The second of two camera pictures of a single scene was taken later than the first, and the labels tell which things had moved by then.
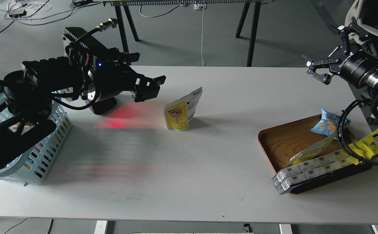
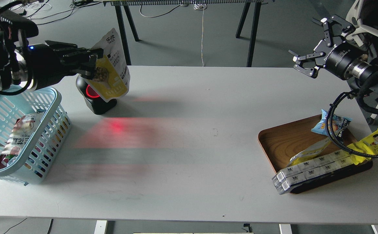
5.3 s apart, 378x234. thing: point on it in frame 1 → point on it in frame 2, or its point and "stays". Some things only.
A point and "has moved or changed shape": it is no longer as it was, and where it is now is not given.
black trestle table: (254, 12) stays
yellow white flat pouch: (313, 150) stays
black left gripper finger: (141, 95) → (86, 69)
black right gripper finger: (361, 35) → (326, 22)
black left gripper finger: (143, 82) → (65, 49)
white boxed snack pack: (310, 170) stays
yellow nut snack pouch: (179, 113) has moved or changed shape
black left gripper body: (111, 78) → (47, 67)
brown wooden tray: (281, 143) stays
